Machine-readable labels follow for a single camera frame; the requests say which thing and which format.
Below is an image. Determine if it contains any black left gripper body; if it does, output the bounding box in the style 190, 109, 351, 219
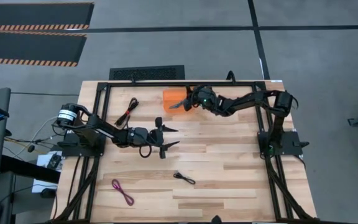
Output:
149, 116, 168, 160

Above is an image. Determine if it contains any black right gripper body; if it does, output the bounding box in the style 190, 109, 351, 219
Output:
183, 85, 218, 112

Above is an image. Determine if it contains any black cable with red tie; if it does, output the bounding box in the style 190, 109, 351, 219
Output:
114, 97, 140, 128

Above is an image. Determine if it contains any orange translucent bin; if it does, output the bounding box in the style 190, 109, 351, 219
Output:
162, 88, 196, 114

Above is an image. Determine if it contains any black floor vent grate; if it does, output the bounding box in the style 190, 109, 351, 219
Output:
109, 64, 186, 81

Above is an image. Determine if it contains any black computer mouse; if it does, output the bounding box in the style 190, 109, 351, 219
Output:
40, 187, 57, 200

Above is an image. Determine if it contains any white box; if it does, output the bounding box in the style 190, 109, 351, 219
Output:
31, 151, 63, 194

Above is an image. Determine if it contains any black desk board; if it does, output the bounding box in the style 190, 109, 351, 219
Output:
0, 154, 61, 184

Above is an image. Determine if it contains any black hazard-striped floor mat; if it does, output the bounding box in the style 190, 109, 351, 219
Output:
0, 30, 88, 68
0, 2, 95, 32

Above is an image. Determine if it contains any black aluminium frame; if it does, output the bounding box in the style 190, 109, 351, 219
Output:
50, 80, 319, 224

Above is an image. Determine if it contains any small black USB-C cable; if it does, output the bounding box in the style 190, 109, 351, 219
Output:
173, 172, 196, 185

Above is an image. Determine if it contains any magenta USB-C cable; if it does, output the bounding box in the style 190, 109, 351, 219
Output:
111, 179, 135, 207

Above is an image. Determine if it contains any white cable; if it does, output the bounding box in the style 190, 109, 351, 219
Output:
14, 115, 58, 156

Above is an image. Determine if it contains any thin black floor cable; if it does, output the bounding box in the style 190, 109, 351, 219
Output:
10, 91, 80, 96

